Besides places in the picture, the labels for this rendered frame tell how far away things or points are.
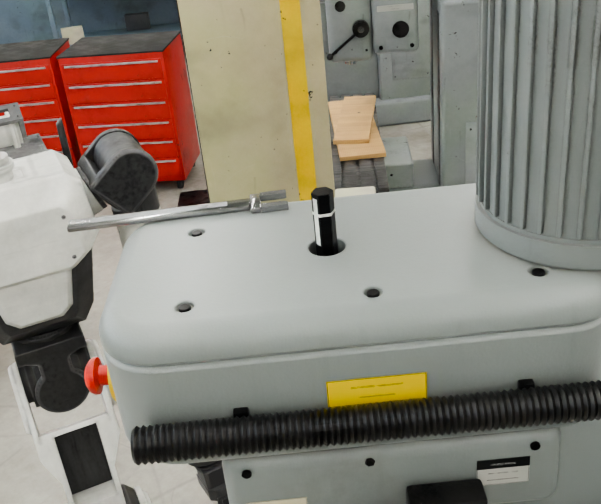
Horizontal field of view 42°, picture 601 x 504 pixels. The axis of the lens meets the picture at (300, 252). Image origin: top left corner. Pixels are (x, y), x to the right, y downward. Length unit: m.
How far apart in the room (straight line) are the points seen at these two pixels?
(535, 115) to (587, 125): 0.04
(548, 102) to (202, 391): 0.38
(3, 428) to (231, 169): 1.78
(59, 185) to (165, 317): 0.73
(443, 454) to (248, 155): 1.90
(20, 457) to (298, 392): 2.98
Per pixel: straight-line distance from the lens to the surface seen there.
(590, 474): 0.88
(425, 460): 0.80
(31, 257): 1.42
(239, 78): 2.51
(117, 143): 1.49
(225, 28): 2.48
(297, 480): 0.81
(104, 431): 1.63
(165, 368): 0.71
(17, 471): 3.59
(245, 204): 0.87
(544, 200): 0.72
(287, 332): 0.68
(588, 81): 0.68
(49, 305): 1.48
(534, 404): 0.73
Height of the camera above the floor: 2.27
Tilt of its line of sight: 29 degrees down
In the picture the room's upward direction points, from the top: 6 degrees counter-clockwise
